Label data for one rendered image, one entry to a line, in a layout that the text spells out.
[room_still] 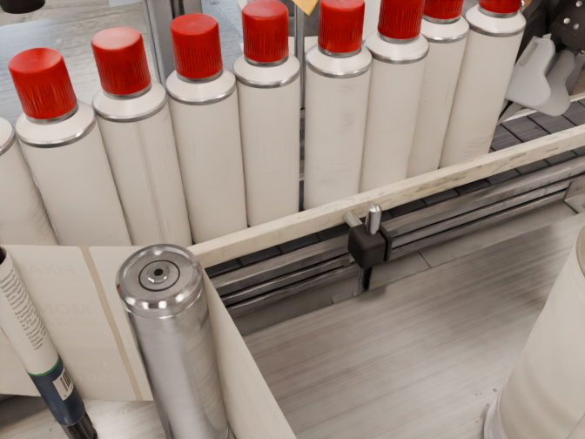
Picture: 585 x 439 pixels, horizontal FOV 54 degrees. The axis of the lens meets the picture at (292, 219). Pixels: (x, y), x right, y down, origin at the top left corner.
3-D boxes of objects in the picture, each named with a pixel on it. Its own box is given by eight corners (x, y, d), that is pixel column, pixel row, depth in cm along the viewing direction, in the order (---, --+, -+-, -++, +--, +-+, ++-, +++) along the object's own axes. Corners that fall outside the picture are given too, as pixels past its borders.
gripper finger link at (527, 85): (504, 142, 54) (571, 53, 50) (466, 110, 58) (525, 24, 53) (523, 148, 56) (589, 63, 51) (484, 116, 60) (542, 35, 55)
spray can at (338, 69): (301, 226, 54) (304, 14, 40) (304, 189, 58) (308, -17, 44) (357, 228, 54) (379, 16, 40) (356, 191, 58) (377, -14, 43)
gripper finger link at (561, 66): (522, 148, 56) (588, 63, 51) (484, 116, 60) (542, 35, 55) (540, 154, 58) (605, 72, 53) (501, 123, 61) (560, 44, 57)
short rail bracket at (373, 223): (355, 316, 53) (367, 222, 44) (340, 293, 55) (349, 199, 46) (386, 304, 54) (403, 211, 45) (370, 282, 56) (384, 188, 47)
